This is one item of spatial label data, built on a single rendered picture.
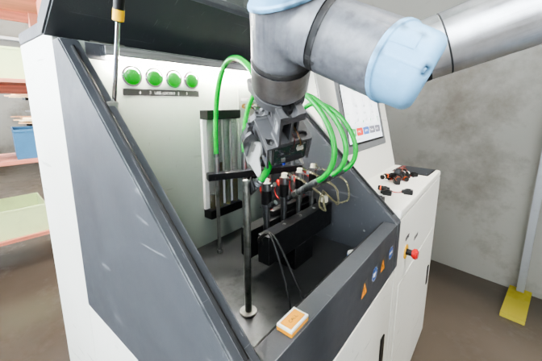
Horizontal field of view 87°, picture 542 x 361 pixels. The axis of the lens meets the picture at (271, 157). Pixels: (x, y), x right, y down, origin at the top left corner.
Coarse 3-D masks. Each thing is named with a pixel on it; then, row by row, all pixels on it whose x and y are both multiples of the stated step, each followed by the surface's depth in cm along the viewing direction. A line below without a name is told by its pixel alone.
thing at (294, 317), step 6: (294, 312) 49; (300, 312) 49; (288, 318) 47; (294, 318) 47; (300, 318) 47; (306, 318) 48; (282, 324) 46; (288, 324) 46; (294, 324) 46; (282, 330) 46; (288, 336) 45
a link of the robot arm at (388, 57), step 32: (352, 0) 26; (320, 32) 26; (352, 32) 25; (384, 32) 24; (416, 32) 23; (320, 64) 27; (352, 64) 25; (384, 64) 24; (416, 64) 23; (384, 96) 26; (416, 96) 25
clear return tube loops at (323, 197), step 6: (348, 186) 91; (318, 192) 80; (324, 192) 95; (336, 192) 86; (348, 192) 91; (324, 198) 80; (330, 198) 94; (348, 198) 92; (324, 204) 80; (336, 204) 88; (324, 210) 81
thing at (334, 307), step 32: (384, 224) 87; (352, 256) 69; (384, 256) 80; (320, 288) 57; (352, 288) 63; (320, 320) 51; (352, 320) 65; (256, 352) 42; (288, 352) 44; (320, 352) 53
